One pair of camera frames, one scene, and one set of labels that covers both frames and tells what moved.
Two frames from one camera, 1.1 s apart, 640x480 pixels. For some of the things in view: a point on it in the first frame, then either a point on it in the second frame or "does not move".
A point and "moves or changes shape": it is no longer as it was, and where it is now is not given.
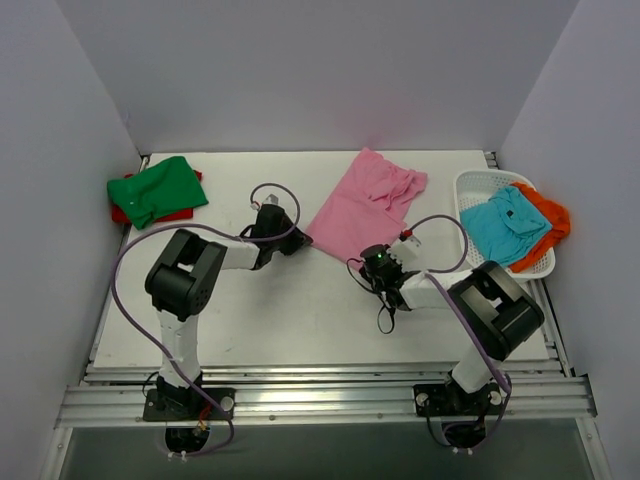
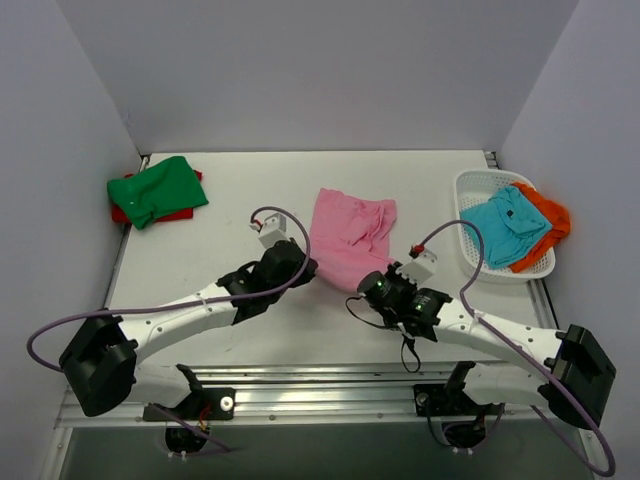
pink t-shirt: x=365 y=206 moves or changes shape
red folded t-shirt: x=119 y=215 does not move
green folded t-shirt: x=165 y=188 does not move
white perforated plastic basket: x=472 y=189 does not move
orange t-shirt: x=559 y=216 does not move
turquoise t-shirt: x=506 y=226 does not move
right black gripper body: x=373 y=279 to x=366 y=286
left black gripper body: x=292 y=240 to x=304 y=266
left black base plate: x=188 y=404 does not move
